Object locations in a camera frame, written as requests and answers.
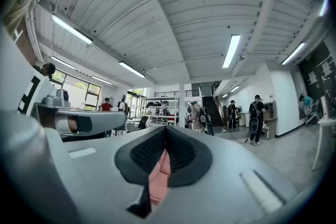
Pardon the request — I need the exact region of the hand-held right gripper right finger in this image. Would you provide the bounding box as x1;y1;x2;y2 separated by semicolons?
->
157;125;313;224

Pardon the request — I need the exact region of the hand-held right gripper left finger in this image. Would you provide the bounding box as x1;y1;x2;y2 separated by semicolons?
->
43;125;171;224

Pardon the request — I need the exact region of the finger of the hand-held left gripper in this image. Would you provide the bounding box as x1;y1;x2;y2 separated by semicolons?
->
56;109;128;137

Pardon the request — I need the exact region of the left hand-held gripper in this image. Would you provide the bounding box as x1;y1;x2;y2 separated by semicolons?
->
0;26;72;136

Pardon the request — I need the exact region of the pink cushioned armchair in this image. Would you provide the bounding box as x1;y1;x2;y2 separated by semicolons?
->
148;149;172;206

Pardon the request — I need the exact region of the large framed window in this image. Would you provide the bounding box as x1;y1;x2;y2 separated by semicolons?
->
50;70;102;111

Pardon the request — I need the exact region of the ceiling tube light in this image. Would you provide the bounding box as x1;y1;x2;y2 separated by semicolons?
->
281;42;306;66
91;76;113;86
118;60;146;79
319;0;329;17
50;13;93;46
51;56;76;70
222;34;242;69

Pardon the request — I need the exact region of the white metal shelf rack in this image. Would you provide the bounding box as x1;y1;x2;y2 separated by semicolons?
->
141;95;180;127

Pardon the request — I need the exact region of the white pillar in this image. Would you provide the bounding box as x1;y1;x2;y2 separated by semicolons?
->
178;77;186;129

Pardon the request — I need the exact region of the black staircase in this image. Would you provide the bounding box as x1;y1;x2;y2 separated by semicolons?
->
202;95;227;127

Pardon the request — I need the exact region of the wooden cabinet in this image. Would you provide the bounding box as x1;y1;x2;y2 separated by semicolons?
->
262;100;278;140

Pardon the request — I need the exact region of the black wall board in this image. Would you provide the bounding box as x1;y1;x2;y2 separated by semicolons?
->
297;41;336;121

